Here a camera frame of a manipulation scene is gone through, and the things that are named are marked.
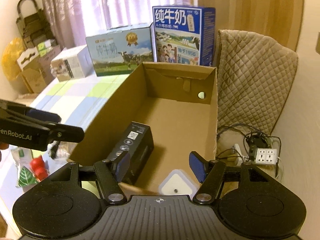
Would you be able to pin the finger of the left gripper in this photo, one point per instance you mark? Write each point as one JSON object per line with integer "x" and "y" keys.
{"x": 66, "y": 133}
{"x": 43, "y": 115}

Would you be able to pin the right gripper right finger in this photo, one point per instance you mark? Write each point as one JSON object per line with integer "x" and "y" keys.
{"x": 209, "y": 174}

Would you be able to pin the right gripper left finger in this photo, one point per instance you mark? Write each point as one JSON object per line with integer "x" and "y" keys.
{"x": 109, "y": 174}

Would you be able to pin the white square container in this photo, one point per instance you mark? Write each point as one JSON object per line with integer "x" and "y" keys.
{"x": 178, "y": 183}

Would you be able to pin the black rectangular product box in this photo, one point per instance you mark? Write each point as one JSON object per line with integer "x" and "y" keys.
{"x": 137, "y": 140}

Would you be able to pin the red strawberry snack bag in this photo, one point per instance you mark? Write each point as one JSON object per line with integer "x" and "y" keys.
{"x": 30, "y": 170}

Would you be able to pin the person's left hand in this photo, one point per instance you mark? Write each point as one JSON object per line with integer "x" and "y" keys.
{"x": 3, "y": 146}

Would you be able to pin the checked blue green bedsheet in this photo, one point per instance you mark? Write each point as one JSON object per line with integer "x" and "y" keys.
{"x": 92, "y": 103}

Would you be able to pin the white power strip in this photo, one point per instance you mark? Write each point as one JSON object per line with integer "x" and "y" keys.
{"x": 266, "y": 156}

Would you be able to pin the small white printed box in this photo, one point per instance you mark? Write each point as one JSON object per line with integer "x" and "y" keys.
{"x": 73, "y": 63}

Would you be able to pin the yellow plastic bag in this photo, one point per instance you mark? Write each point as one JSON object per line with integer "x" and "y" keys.
{"x": 11, "y": 54}

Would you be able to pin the open brown cardboard box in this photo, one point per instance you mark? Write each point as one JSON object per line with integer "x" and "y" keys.
{"x": 177, "y": 101}

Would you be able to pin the black folding hand cart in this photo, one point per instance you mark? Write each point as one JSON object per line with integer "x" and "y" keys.
{"x": 34, "y": 28}

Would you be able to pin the light blue milk carton box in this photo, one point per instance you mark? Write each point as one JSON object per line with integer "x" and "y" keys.
{"x": 120, "y": 50}

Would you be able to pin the beige quilted chair cover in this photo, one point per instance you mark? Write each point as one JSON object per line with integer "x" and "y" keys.
{"x": 255, "y": 75}

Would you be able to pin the pink window curtain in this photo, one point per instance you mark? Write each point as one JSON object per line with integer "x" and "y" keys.
{"x": 74, "y": 20}

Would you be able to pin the dark blue milk carton box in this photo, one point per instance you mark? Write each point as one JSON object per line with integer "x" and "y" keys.
{"x": 184, "y": 34}

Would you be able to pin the brown carton with handle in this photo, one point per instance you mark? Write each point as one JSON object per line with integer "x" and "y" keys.
{"x": 35, "y": 70}

